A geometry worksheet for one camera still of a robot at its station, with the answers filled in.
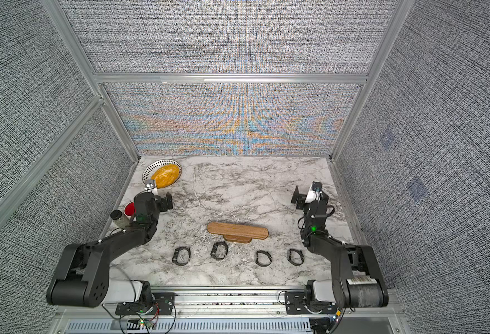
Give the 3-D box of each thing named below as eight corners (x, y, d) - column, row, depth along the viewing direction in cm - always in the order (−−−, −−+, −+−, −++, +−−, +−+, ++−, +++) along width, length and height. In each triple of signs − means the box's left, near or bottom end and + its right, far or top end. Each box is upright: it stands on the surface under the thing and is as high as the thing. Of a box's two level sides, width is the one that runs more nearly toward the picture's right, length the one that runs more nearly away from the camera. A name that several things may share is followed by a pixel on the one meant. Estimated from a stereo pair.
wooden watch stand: (208, 240, 91) (206, 231, 84) (211, 229, 94) (208, 220, 87) (266, 246, 89) (268, 237, 82) (266, 235, 92) (268, 226, 86)
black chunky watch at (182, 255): (173, 266, 84) (171, 263, 81) (177, 248, 88) (174, 245, 85) (188, 266, 84) (186, 263, 81) (191, 248, 88) (189, 245, 85)
